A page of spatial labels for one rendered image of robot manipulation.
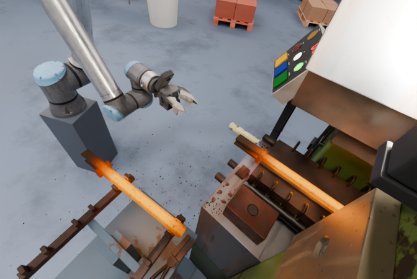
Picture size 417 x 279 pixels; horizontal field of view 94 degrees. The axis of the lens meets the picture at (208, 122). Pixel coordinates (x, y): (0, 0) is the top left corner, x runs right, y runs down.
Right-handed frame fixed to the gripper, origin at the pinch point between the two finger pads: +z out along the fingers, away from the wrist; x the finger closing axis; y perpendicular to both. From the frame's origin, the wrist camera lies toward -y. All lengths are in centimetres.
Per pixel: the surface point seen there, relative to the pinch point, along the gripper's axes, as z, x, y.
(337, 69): 37, 13, -38
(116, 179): 3.3, 34.1, 7.5
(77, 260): 4, 56, 35
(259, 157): 32.2, 2.4, -1.2
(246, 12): -162, -324, 67
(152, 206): 17.3, 32.0, 7.5
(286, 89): 22.5, -38.7, -0.7
